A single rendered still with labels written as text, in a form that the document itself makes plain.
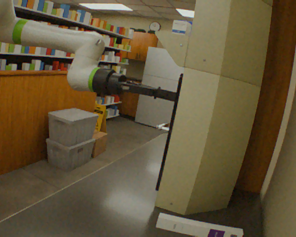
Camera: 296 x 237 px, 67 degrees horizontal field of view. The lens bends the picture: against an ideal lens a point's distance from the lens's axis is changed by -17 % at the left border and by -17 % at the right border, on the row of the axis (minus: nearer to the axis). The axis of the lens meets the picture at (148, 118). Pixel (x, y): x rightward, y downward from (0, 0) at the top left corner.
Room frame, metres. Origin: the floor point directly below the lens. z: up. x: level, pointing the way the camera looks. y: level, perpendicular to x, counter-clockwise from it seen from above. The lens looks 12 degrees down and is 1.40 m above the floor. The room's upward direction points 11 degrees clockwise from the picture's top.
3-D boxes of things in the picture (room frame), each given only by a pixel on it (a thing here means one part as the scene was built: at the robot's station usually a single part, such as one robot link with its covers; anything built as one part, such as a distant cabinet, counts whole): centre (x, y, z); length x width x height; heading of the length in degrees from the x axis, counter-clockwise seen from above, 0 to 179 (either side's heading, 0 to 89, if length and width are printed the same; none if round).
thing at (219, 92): (0.90, -0.25, 1.33); 0.32 x 0.25 x 0.77; 161
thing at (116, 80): (0.90, 0.10, 1.31); 0.09 x 0.08 x 0.07; 71
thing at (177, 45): (0.96, -0.08, 1.46); 0.32 x 0.12 x 0.10; 161
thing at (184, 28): (0.90, -0.06, 1.54); 0.05 x 0.05 x 0.06; 66
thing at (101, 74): (0.93, 0.17, 1.31); 0.09 x 0.06 x 0.12; 161
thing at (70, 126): (3.06, 0.90, 0.49); 0.60 x 0.42 x 0.33; 161
